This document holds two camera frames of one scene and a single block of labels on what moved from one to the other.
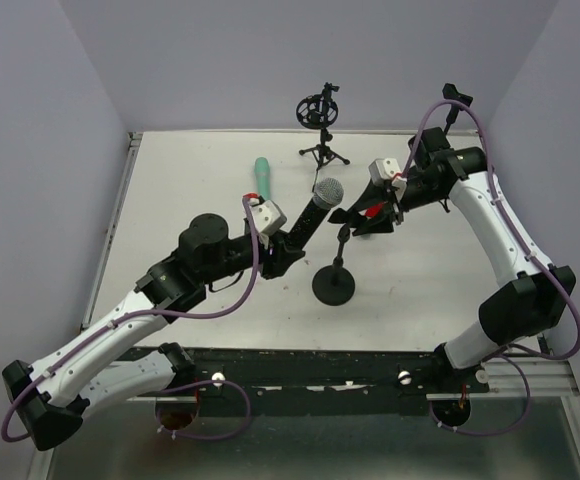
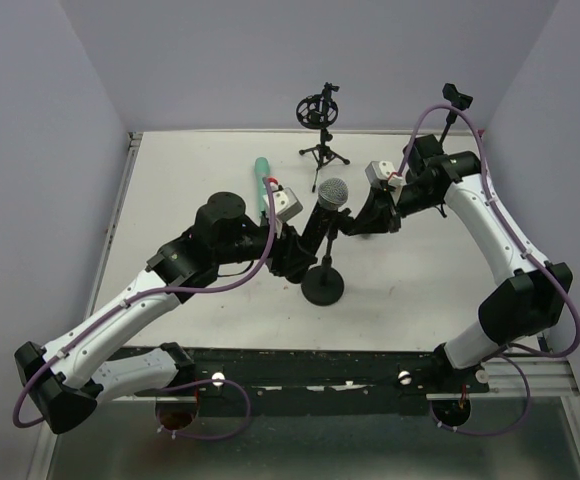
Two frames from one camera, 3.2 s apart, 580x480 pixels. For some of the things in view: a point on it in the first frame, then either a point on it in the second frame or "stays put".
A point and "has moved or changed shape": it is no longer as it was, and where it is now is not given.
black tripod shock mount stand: [320, 111] stays put
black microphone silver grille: [327, 193] has moved or changed shape
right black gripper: [392, 204] stays put
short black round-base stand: [335, 285] has moved or changed shape
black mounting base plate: [324, 380] stays put
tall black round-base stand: [450, 93] stays put
